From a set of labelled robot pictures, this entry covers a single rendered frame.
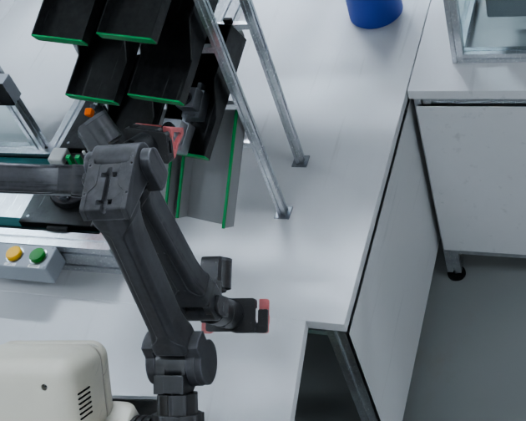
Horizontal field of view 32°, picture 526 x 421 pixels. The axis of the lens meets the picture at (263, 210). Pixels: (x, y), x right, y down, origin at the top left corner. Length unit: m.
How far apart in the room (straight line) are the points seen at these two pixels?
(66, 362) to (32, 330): 0.80
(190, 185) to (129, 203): 0.81
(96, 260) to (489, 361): 1.28
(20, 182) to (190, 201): 0.51
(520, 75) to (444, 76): 0.19
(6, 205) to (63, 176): 0.81
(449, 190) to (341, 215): 0.61
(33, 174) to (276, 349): 0.65
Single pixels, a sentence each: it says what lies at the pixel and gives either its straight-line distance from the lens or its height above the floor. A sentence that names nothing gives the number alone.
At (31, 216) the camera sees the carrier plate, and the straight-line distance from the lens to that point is 2.36.
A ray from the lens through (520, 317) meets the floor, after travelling 2.97.
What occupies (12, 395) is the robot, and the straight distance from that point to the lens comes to 1.52.
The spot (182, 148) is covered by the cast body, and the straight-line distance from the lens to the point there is 1.90.
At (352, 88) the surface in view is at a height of 0.86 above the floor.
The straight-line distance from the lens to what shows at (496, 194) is 2.69.
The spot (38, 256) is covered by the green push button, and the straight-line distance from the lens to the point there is 2.25.
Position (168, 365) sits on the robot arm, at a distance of 1.54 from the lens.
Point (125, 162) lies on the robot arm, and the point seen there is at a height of 1.62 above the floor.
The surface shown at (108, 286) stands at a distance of 2.26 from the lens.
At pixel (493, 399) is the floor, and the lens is 2.83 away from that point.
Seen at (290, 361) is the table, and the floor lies 0.86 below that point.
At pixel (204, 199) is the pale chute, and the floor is 1.02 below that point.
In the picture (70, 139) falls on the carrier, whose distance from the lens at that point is 2.51.
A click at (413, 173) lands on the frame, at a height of 0.62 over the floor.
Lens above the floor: 2.48
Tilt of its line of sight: 46 degrees down
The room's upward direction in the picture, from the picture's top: 22 degrees counter-clockwise
